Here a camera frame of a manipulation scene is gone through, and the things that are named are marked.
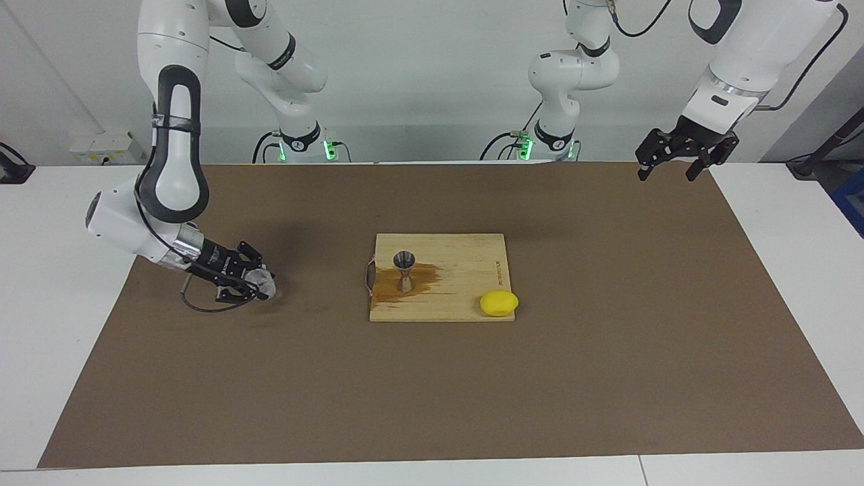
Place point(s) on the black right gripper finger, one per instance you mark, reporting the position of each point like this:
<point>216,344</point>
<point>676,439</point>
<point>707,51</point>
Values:
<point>265,271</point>
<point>243,295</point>

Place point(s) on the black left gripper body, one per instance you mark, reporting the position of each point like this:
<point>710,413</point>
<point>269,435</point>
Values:
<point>695,138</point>

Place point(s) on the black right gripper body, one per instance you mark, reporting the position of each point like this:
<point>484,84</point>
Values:
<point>226,266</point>

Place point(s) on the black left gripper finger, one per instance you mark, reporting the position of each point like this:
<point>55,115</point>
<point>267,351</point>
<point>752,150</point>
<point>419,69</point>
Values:
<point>644,170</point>
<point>696,170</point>

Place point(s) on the clear plastic cup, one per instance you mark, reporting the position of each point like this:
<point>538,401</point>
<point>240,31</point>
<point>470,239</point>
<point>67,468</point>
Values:
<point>263,287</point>

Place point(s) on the steel jigger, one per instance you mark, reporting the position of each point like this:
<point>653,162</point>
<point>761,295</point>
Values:
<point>405,258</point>

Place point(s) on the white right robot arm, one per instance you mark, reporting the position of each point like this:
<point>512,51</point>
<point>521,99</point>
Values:
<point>172,135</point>

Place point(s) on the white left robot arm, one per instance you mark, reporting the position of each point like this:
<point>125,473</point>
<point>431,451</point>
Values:
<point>756,40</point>

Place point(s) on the black stand leg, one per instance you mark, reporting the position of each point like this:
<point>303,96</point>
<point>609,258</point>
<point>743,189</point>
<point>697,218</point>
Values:
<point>803,165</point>

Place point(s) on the blue crate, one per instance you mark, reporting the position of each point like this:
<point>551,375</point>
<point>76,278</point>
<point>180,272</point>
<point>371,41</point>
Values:
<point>852,202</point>

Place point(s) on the stained wooden cutting board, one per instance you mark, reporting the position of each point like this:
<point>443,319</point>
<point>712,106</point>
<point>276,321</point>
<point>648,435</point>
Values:
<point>459,297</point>

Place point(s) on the yellow lemon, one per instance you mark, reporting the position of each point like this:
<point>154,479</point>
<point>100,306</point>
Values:
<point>499,303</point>

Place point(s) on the brown table mat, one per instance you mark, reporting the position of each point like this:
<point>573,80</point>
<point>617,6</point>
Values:
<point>432,391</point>

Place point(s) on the black clamp base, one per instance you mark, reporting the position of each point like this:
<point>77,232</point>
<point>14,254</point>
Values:
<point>13,172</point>

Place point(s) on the white wall socket box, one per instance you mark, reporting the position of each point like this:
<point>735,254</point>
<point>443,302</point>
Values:
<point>101,145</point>

